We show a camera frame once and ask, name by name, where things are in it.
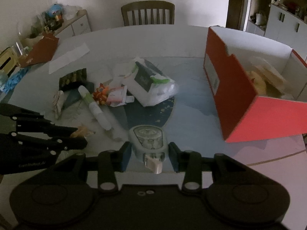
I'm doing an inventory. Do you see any white green tube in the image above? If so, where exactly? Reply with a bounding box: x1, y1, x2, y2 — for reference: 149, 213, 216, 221
78, 85, 112, 131

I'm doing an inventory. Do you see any tan cardboard package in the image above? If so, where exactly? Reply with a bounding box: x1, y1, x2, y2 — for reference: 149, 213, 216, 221
248, 57, 292, 98

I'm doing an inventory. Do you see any white paper sheet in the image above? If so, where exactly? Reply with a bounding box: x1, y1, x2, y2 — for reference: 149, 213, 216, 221
48, 43, 89, 74

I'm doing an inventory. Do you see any dark wooden chair at wall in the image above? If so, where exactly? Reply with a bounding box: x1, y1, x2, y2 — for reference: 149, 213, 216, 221
121, 0, 175, 26

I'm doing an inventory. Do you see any white plastic bag green item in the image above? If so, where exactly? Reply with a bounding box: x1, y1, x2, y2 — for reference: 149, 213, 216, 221
113, 57, 178, 107

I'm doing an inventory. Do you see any red orange dragon toy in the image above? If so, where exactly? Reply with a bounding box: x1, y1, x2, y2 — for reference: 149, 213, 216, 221
93, 83, 110, 105

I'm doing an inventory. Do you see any pink white sachet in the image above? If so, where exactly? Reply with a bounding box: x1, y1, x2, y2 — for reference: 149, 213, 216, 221
106, 86, 135, 107

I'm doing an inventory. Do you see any red cardboard box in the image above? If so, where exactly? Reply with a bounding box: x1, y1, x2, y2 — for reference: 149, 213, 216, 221
203, 26, 306, 143

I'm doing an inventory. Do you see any red brown paper folder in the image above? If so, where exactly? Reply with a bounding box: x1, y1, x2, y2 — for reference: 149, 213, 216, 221
19, 33, 59, 68

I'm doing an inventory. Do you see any blue cloth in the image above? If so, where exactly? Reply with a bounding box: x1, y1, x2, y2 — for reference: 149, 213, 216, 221
1, 67, 31, 94

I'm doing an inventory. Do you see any white sideboard cabinet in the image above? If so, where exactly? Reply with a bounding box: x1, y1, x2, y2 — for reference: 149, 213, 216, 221
53, 9, 91, 40

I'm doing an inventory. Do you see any grey wall cabinet unit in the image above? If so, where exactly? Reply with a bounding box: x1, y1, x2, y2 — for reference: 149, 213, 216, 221
245, 0, 306, 61

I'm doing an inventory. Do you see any crumpled beige wrapper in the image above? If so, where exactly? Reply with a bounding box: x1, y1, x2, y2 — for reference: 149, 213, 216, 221
53, 90, 65, 119

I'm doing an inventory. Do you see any blue globe toy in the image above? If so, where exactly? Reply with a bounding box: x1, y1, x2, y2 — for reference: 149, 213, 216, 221
47, 4, 64, 23

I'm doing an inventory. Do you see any black gold patterned packet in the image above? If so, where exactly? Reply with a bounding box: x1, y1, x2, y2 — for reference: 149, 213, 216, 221
59, 68, 87, 92

